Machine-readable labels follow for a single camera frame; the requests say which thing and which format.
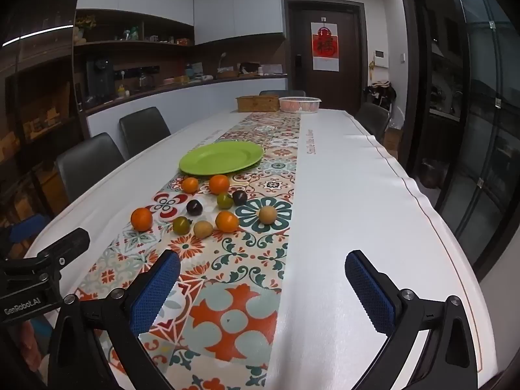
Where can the wooden wall shelf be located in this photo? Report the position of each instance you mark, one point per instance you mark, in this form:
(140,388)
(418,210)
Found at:
(134,46)

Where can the desk lamp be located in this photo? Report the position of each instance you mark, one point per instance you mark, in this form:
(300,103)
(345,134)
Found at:
(222,60)

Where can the glass sliding door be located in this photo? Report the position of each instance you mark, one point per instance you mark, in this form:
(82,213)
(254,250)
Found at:
(475,130)

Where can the green tomato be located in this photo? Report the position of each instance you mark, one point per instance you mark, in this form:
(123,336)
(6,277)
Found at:
(224,200)
(181,225)

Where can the black drinks machine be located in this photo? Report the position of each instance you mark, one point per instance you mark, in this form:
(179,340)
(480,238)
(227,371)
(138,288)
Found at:
(99,77)

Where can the white tablecloth with patterned centre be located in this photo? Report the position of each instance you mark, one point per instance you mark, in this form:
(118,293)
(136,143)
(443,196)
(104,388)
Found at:
(345,211)

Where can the white plastic basket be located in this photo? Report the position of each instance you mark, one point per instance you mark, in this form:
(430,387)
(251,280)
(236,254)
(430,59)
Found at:
(300,105)

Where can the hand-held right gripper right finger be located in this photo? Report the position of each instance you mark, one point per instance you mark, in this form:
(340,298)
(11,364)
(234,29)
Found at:
(369,292)

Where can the dark purple passion fruit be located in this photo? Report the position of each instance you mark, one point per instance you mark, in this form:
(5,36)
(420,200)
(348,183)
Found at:
(239,197)
(195,207)

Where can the brown door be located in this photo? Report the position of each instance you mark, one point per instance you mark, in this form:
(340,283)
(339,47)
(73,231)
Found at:
(345,57)

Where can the small orange mandarin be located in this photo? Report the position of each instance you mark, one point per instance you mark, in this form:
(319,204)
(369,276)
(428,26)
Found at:
(189,185)

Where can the yellow flowers in pot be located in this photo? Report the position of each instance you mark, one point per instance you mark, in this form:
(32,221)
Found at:
(84,24)

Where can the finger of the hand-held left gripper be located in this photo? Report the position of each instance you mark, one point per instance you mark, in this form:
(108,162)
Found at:
(69,243)
(28,226)

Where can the large orange mandarin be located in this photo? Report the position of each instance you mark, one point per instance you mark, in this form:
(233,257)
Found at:
(219,184)
(227,221)

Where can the wooden box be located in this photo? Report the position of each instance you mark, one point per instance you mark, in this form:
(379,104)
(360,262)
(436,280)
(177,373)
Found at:
(258,103)

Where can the white kitchen counter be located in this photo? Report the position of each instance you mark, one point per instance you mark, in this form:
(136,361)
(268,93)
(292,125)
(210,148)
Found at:
(195,101)

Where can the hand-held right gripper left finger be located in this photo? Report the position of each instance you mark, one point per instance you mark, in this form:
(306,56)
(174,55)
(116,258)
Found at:
(156,288)

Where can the green plate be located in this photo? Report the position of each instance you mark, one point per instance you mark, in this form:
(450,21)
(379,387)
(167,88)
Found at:
(221,158)

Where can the white wall panel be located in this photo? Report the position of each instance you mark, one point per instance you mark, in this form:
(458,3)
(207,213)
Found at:
(380,58)

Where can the small tan longan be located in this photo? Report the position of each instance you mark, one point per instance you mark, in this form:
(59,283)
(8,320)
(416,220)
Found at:
(202,229)

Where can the pile of bags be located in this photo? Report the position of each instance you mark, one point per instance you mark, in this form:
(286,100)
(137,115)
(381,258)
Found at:
(380,93)

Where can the red and white door poster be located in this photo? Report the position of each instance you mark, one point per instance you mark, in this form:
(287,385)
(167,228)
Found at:
(325,46)

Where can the dark wooden display cabinet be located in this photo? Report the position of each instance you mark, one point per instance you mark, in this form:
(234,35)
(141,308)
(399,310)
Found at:
(36,109)

